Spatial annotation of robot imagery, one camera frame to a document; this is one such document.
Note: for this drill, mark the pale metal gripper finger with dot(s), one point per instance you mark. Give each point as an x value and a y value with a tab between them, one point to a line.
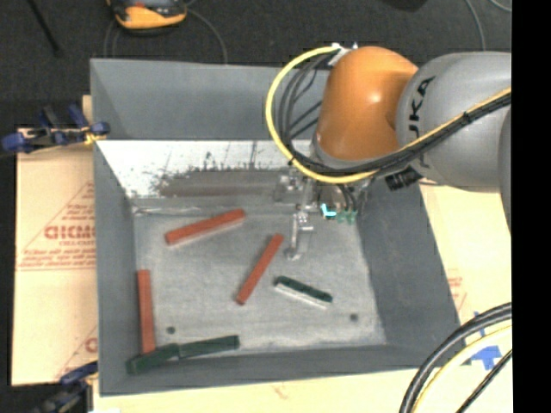
294	239
306	237

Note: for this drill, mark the red-brown flat block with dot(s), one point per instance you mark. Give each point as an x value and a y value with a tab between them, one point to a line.
260	269
146	312
205	227

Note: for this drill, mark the dark green flat block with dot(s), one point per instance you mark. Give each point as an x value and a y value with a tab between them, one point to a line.
151	359
303	291
208	345

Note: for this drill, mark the grey metal bin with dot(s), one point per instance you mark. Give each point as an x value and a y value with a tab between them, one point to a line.
215	308

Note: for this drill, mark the brown cardboard board, red print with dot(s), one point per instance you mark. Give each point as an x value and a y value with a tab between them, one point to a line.
51	273

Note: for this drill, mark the black cylinder on white bracket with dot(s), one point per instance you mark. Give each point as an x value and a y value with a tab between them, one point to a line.
402	180

